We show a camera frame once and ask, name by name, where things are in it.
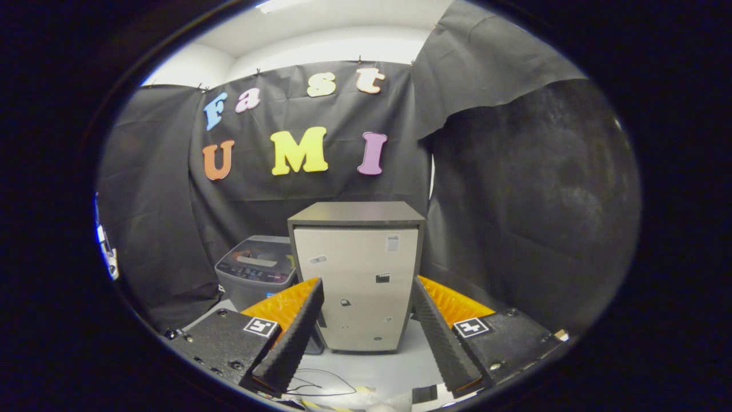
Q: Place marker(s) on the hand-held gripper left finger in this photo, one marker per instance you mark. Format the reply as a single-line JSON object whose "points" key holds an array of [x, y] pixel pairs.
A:
{"points": [[294, 343]]}

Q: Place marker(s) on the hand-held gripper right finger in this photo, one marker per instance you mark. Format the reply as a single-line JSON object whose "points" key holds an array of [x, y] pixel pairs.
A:
{"points": [[440, 340]]}

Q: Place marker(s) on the grey washing machine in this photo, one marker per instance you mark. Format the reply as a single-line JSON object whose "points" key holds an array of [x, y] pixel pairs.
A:
{"points": [[234, 292]]}

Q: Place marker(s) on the dark washing machine lid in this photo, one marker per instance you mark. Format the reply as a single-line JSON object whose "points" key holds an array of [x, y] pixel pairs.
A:
{"points": [[257, 260]]}

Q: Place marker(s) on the small black box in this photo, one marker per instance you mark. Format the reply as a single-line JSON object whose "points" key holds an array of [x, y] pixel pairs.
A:
{"points": [[424, 395]]}

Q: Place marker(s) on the beige cabinet with dark top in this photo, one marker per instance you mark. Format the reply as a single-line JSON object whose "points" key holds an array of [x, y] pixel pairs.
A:
{"points": [[360, 274]]}

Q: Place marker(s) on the black backdrop cloth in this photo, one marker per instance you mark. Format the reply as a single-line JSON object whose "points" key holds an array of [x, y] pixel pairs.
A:
{"points": [[514, 200]]}

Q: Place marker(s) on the white blue device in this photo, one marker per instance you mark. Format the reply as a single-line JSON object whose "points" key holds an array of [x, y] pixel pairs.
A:
{"points": [[107, 246]]}

